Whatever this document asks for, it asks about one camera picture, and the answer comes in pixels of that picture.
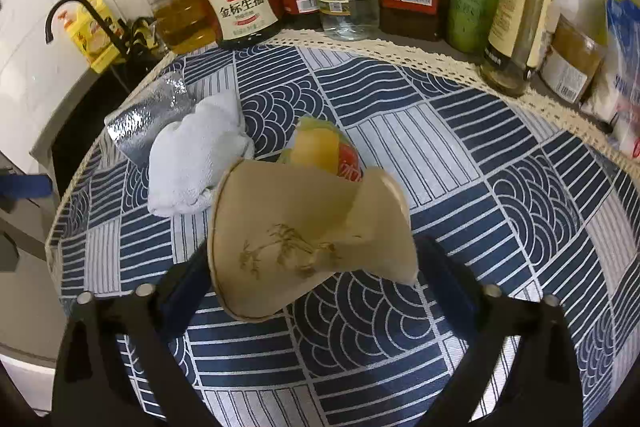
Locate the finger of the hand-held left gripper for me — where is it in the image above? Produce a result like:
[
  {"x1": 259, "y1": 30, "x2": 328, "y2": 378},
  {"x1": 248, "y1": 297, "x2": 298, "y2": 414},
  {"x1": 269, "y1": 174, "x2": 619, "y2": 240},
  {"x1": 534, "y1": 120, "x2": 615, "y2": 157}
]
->
[{"x1": 0, "y1": 174, "x2": 53, "y2": 212}]

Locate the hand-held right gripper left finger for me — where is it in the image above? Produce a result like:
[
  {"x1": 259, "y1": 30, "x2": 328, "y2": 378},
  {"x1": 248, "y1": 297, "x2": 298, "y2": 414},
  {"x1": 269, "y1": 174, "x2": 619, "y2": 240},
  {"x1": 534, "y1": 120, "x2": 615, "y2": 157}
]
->
[{"x1": 50, "y1": 251, "x2": 216, "y2": 427}]

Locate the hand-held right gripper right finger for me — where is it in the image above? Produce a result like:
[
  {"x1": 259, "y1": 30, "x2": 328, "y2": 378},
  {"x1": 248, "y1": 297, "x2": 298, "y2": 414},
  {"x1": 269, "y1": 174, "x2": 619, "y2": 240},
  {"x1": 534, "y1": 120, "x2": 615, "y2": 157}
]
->
[{"x1": 414, "y1": 234, "x2": 587, "y2": 427}]

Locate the crushed brown paper cup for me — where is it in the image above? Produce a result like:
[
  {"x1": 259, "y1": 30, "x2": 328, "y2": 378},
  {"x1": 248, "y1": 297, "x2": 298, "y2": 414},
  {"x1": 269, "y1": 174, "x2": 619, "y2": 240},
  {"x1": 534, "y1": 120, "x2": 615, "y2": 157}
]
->
[{"x1": 207, "y1": 158, "x2": 419, "y2": 324}]

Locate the black sink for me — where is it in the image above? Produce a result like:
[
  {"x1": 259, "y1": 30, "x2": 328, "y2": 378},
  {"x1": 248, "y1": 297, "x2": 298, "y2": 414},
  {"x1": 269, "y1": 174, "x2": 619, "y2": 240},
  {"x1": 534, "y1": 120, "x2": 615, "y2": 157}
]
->
[{"x1": 30, "y1": 51, "x2": 168, "y2": 200}]

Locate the blue patterned tablecloth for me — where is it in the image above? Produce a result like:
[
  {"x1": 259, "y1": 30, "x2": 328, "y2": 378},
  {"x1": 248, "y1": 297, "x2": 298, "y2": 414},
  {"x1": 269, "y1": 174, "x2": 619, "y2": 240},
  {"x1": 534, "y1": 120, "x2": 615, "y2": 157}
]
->
[{"x1": 45, "y1": 28, "x2": 640, "y2": 427}]

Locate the crumpled white tissue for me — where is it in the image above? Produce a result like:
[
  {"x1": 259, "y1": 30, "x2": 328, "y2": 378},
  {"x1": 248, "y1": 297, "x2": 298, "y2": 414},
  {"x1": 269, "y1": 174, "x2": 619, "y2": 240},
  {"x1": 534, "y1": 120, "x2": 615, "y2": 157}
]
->
[{"x1": 146, "y1": 94, "x2": 257, "y2": 219}]

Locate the silver foil bag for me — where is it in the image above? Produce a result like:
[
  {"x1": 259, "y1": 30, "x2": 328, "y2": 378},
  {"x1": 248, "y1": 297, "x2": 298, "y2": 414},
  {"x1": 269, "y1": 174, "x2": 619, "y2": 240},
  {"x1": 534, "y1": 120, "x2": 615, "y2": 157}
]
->
[{"x1": 104, "y1": 72, "x2": 202, "y2": 166}]

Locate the yellow green wrapper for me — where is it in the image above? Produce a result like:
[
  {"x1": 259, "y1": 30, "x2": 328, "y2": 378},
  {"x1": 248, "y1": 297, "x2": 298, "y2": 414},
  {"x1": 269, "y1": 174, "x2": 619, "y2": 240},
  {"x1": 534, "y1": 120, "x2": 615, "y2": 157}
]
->
[{"x1": 276, "y1": 115, "x2": 369, "y2": 184}]

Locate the black faucet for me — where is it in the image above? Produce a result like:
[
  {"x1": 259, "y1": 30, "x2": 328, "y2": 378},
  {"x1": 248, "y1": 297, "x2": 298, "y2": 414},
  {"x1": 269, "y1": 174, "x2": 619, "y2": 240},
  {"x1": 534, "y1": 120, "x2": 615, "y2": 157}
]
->
[{"x1": 44, "y1": 0, "x2": 132, "y2": 68}]

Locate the small spice jar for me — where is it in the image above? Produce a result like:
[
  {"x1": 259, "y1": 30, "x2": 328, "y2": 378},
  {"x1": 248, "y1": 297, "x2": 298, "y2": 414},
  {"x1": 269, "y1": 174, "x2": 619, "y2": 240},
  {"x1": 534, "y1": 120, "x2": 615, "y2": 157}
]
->
[{"x1": 539, "y1": 14, "x2": 607, "y2": 104}]

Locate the white plastic seasoning bag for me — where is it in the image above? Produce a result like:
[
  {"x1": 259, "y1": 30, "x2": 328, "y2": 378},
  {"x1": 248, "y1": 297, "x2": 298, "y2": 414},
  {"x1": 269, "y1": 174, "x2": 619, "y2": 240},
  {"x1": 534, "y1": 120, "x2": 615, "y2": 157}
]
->
[{"x1": 581, "y1": 0, "x2": 640, "y2": 158}]

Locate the small pale oil bottle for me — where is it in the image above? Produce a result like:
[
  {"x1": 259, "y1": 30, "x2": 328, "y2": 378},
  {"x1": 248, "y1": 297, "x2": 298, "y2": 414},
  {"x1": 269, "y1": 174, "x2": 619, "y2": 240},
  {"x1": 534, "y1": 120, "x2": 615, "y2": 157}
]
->
[{"x1": 479, "y1": 0, "x2": 567, "y2": 98}]

